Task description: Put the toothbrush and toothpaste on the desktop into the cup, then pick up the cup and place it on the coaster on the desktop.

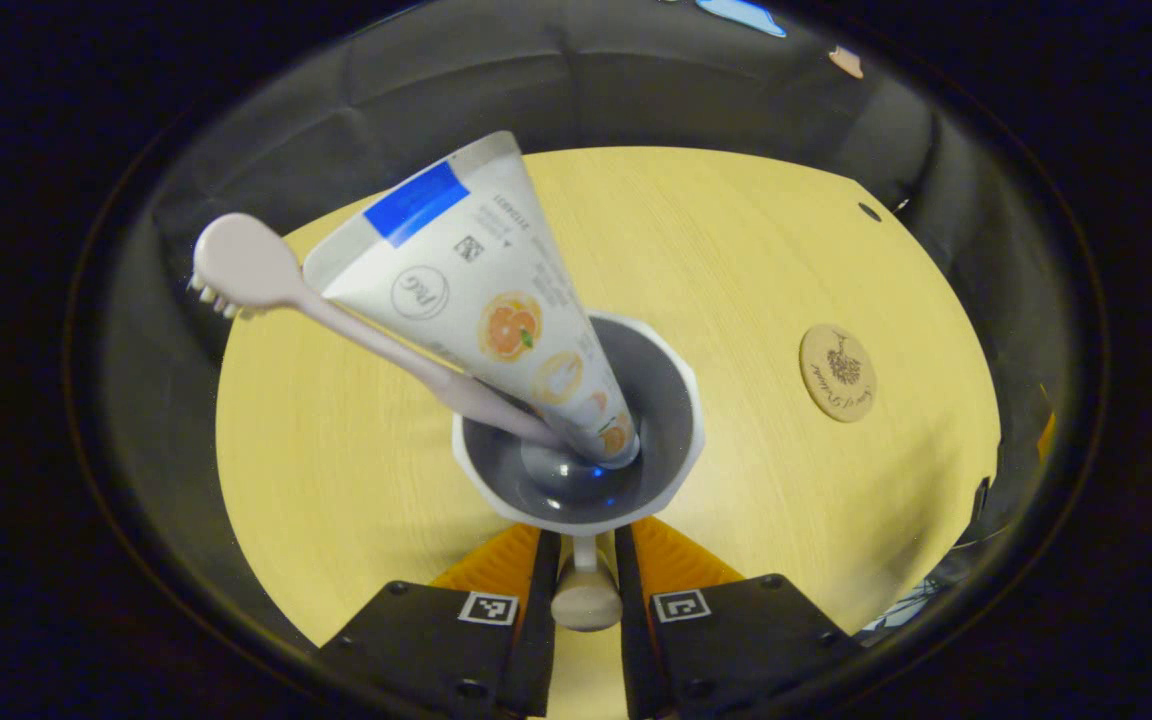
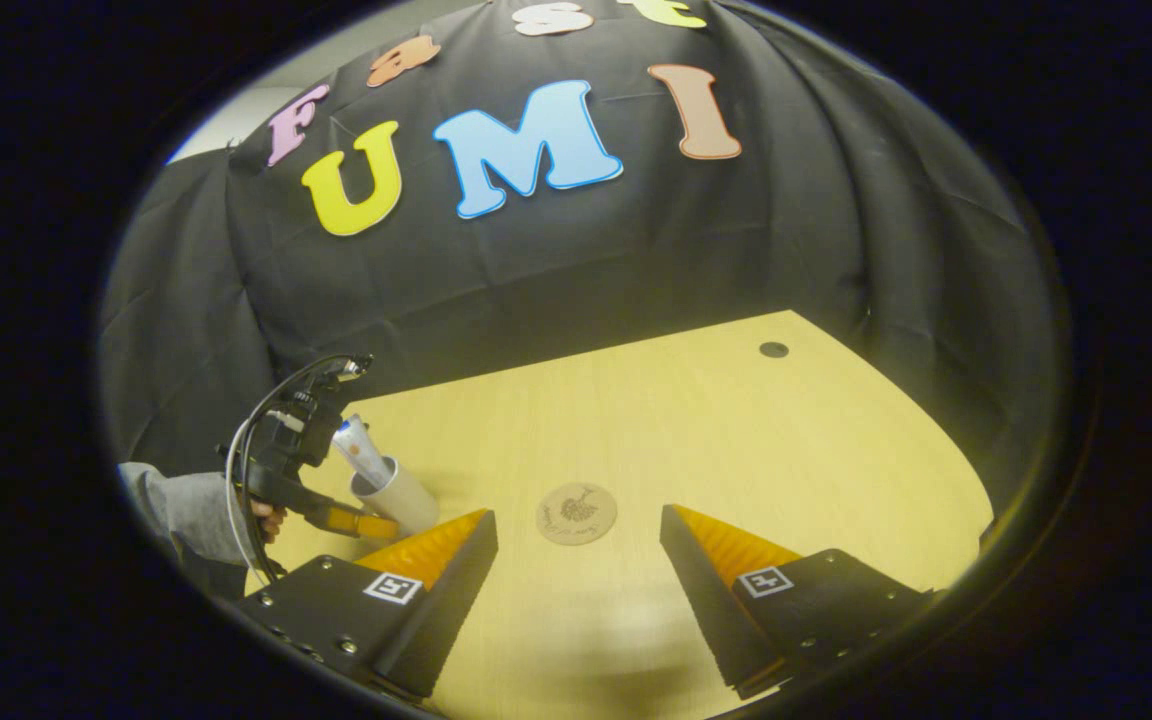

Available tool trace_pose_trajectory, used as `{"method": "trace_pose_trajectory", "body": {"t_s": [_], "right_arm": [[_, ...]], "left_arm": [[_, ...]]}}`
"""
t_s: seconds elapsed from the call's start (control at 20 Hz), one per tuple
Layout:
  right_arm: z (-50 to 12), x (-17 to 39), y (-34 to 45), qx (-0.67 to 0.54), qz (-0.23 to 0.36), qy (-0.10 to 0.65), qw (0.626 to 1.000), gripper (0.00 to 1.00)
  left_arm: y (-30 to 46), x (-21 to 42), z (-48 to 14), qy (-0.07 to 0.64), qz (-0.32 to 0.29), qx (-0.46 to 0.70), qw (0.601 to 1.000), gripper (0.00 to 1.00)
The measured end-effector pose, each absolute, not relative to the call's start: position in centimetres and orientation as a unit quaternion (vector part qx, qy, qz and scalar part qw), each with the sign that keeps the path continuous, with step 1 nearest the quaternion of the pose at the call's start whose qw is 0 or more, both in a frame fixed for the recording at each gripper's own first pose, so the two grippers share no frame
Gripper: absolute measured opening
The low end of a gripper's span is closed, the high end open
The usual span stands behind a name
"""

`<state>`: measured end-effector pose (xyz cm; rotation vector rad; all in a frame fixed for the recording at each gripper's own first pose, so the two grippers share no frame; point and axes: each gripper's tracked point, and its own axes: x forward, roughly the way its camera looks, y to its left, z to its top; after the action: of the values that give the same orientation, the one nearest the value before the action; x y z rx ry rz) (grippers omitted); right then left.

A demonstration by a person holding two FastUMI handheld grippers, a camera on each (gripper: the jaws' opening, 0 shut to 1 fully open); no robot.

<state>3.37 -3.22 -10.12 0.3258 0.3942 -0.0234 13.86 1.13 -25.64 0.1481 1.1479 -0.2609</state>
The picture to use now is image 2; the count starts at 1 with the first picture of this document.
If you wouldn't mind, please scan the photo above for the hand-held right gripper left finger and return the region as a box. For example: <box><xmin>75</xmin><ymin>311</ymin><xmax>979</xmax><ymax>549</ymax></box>
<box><xmin>236</xmin><ymin>508</ymin><xmax>499</xmax><ymax>699</ymax></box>

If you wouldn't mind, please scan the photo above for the white toothpaste tube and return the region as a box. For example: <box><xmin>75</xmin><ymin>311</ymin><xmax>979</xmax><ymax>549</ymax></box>
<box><xmin>332</xmin><ymin>414</ymin><xmax>393</xmax><ymax>491</ymax></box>

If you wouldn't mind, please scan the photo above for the white cup with wooden handle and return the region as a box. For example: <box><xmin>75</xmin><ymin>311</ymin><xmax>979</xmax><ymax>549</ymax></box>
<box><xmin>349</xmin><ymin>455</ymin><xmax>442</xmax><ymax>538</ymax></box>

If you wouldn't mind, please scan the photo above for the light wooden desktop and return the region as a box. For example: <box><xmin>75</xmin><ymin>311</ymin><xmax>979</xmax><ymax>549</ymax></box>
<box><xmin>246</xmin><ymin>310</ymin><xmax>995</xmax><ymax>720</ymax></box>

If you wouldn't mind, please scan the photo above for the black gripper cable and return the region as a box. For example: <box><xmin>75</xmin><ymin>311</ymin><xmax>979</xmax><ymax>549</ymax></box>
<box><xmin>224</xmin><ymin>355</ymin><xmax>372</xmax><ymax>583</ymax></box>

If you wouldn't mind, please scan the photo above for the round cork coaster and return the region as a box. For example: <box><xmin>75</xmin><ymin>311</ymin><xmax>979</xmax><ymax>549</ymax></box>
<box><xmin>535</xmin><ymin>482</ymin><xmax>619</xmax><ymax>547</ymax></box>

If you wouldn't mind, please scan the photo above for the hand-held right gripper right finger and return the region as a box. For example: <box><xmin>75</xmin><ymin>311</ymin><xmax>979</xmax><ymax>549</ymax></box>
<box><xmin>659</xmin><ymin>504</ymin><xmax>937</xmax><ymax>701</ymax></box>

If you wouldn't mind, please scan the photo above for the black backdrop cloth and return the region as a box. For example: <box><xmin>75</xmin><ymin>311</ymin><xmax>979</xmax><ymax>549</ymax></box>
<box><xmin>96</xmin><ymin>0</ymin><xmax>1072</xmax><ymax>501</ymax></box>

